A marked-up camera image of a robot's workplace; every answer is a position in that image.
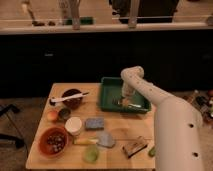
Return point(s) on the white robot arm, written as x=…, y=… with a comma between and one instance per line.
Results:
x=176, y=124

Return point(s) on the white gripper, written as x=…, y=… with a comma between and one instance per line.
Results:
x=127, y=92

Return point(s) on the silver metal fork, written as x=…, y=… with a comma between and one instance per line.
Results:
x=117, y=102

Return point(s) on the wooden folding table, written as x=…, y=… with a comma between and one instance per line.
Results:
x=123, y=127

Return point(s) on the green cucumber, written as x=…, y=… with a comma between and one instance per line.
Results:
x=152, y=152

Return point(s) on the light green cup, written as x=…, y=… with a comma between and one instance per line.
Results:
x=91, y=154

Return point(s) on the white handled spatula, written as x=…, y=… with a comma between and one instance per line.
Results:
x=53, y=101

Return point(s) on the green plastic tray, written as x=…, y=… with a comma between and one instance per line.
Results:
x=110, y=89

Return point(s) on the small dark green cup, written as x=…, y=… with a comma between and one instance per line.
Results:
x=64, y=114

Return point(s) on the white round cup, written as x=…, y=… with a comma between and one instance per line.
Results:
x=73, y=125

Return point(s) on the brown wooden block brush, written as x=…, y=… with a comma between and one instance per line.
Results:
x=134, y=146

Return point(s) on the grey blue cloth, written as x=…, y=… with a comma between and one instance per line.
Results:
x=105, y=139

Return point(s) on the yellow handled brush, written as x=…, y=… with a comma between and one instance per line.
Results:
x=85, y=141

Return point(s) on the blue sponge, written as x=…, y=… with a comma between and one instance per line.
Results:
x=94, y=124

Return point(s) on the orange peach fruit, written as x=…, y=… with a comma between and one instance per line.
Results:
x=52, y=116

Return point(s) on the orange bowl with nuts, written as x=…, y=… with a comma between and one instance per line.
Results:
x=53, y=142

